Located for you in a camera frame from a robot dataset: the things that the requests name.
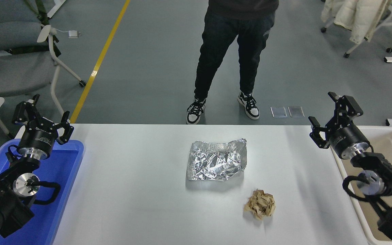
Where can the person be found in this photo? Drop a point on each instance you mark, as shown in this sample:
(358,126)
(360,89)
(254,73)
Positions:
(233,34)

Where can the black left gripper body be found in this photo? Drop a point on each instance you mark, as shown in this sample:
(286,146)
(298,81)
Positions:
(39,137)

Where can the grey office chair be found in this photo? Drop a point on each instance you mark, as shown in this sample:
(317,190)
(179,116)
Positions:
(12,71)

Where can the large pale plastic bin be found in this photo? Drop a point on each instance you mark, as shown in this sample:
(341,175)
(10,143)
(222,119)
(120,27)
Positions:
(390,139)

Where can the white power adapter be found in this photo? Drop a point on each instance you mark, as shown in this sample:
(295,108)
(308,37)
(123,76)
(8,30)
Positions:
(73,33)

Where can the cream padded coat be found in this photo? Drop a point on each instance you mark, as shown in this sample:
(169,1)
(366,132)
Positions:
(356,17)

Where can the blue plastic tray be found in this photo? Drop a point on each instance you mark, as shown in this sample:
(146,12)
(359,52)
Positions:
(66,163)

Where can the white table leg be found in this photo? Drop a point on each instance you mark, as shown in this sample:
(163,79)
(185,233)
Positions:
(57,6)

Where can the silver floor plate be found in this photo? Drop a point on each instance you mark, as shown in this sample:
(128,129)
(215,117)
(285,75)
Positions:
(296,111)
(279,112)

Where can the tan paper ball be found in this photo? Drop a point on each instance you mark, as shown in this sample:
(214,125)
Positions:
(260,204)

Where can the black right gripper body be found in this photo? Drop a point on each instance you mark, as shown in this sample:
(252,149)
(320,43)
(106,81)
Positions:
(347,136)

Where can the silver foil tray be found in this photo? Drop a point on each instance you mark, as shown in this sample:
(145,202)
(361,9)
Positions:
(216,160)

